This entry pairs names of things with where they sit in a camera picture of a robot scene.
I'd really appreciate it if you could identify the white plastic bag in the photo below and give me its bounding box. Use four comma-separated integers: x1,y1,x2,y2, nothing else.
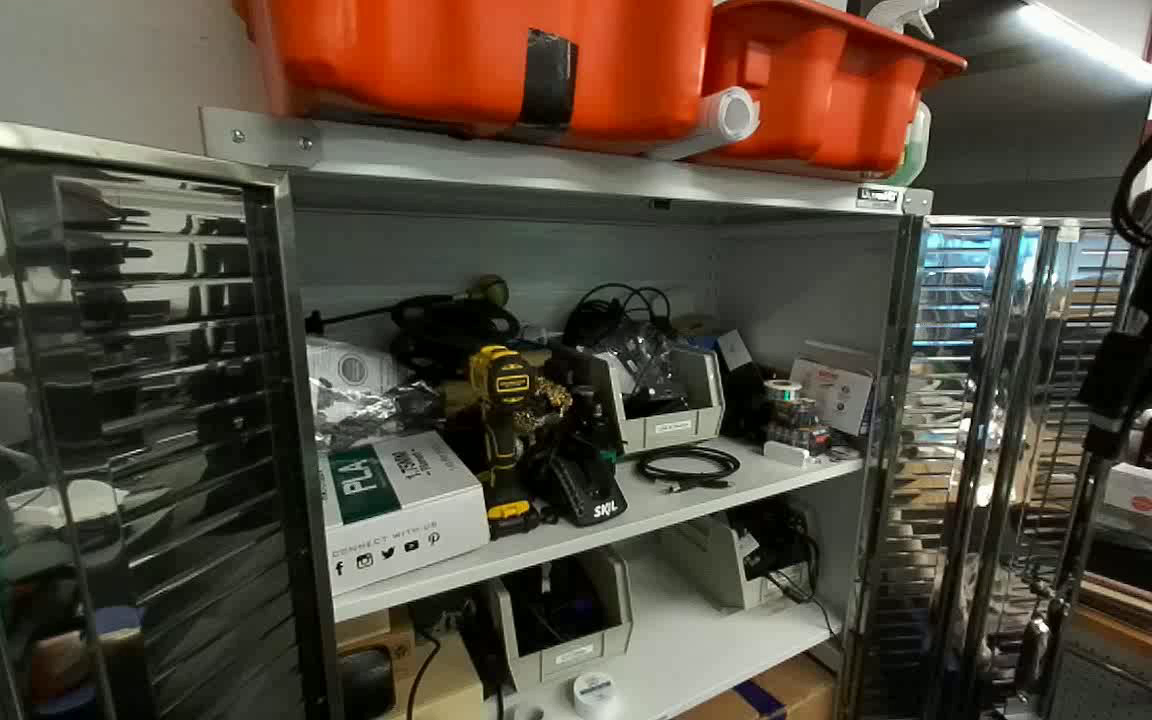
305,335,407,403

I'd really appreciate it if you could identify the bundle of black cables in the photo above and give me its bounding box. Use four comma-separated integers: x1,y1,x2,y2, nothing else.
563,283,678,351

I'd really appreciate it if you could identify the roll of white paper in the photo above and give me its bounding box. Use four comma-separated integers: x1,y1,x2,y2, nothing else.
650,87,762,162

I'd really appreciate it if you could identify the crumpled silver foil bag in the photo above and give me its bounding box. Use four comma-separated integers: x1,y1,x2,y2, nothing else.
313,380,443,453

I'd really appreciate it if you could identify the stack of tape rolls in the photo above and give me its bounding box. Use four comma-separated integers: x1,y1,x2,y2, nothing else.
763,378,833,457

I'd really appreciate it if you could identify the white tape roll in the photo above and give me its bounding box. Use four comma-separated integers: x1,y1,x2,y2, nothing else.
572,671,621,720

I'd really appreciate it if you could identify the mirrored steel cabinet door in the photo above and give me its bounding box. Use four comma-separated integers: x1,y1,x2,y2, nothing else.
0,110,344,720
841,215,1137,720

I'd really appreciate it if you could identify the white and green cardboard box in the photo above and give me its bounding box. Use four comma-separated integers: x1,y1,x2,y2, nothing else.
319,430,491,598

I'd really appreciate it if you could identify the black box with white label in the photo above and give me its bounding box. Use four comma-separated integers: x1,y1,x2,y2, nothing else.
714,329,769,443

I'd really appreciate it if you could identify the spray bottle with green liquid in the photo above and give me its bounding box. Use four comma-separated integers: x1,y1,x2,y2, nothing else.
866,0,941,188

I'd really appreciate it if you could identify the grey plastic storage bin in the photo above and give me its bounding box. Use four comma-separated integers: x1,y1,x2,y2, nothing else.
488,547,635,692
548,340,727,457
657,508,813,612

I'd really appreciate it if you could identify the black battery charger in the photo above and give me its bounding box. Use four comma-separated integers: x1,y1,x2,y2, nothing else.
521,440,628,528

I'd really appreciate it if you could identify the white box with red dot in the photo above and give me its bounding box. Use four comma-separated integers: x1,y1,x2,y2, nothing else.
1103,462,1152,527

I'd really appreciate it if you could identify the yellow and black power drill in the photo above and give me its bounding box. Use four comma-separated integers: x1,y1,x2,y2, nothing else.
467,345,543,538

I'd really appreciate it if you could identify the coiled black cable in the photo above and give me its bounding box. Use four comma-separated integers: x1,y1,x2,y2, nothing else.
635,445,742,495

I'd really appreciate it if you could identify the metal storage cabinet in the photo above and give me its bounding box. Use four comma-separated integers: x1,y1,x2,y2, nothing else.
0,108,1137,720

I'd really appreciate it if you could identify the brown cardboard box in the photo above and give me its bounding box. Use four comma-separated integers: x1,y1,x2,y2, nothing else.
674,651,838,720
335,606,485,720

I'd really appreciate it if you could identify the small orange plastic tub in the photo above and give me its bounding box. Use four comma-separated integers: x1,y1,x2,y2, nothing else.
691,0,968,182

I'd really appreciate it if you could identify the coiled black hose with nozzle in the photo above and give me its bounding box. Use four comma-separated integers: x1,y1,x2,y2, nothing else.
305,275,523,379

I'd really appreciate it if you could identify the large orange plastic tub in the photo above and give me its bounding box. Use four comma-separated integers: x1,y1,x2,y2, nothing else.
233,0,714,153

